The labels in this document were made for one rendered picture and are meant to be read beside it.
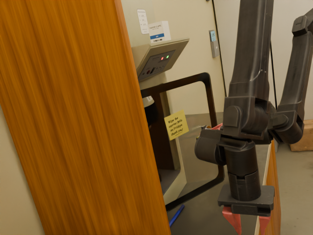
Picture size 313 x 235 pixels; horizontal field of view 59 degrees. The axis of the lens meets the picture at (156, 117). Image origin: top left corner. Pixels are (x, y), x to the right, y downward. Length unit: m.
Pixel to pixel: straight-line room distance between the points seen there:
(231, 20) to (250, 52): 3.25
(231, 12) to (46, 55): 3.20
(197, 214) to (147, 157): 0.36
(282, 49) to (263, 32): 3.19
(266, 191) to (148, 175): 0.29
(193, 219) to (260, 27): 0.64
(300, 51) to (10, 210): 1.06
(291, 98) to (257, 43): 0.33
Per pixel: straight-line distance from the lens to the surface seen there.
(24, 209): 1.10
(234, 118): 0.51
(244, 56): 0.56
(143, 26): 0.95
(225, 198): 0.58
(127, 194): 0.79
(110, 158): 0.76
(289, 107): 0.83
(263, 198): 0.58
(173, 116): 0.86
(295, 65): 0.94
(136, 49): 0.73
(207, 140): 0.58
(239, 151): 0.52
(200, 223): 0.95
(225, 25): 3.82
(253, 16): 0.58
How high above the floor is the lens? 1.50
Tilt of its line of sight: 14 degrees down
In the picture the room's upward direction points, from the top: 12 degrees counter-clockwise
